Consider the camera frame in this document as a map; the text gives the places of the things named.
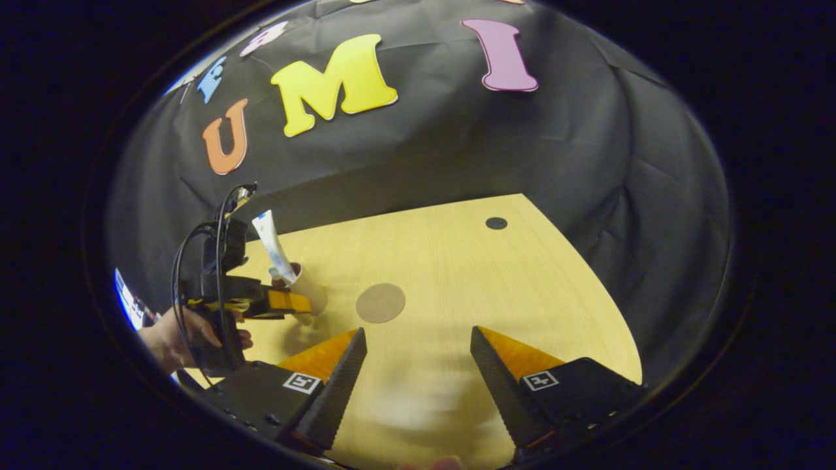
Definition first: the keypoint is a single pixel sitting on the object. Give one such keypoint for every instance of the white printed board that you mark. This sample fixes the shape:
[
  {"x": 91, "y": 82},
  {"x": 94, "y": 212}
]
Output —
[{"x": 127, "y": 300}]

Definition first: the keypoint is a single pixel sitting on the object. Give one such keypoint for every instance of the black backdrop cloth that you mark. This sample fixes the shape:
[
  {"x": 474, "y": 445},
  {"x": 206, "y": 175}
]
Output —
[{"x": 424, "y": 143}]

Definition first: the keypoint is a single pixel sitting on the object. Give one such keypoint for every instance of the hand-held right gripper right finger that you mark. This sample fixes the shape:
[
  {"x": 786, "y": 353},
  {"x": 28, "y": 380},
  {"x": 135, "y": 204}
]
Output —
[{"x": 499, "y": 391}]

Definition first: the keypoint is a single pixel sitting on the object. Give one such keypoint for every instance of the round brown coaster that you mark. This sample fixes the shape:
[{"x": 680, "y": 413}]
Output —
[{"x": 380, "y": 303}]

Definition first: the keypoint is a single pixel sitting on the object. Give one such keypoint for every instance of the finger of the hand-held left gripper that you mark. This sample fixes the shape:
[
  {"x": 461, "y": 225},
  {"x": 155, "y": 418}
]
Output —
[{"x": 287, "y": 301}]

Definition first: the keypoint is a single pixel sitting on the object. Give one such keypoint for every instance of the beige cup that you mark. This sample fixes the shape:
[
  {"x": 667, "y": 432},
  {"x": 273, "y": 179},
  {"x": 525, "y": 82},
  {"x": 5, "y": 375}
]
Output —
[{"x": 313, "y": 294}]

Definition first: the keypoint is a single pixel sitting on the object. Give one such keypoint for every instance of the wooden desktop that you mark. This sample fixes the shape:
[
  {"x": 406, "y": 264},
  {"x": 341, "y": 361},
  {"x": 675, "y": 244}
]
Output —
[{"x": 457, "y": 274}]

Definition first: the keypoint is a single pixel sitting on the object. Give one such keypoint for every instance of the white toothpaste tube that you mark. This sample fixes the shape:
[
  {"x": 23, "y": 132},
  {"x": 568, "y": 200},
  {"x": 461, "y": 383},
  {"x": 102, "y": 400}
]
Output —
[{"x": 273, "y": 245}]

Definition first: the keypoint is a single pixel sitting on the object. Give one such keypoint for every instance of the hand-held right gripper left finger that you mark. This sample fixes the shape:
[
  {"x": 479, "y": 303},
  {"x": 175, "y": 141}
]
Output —
[{"x": 339, "y": 391}]

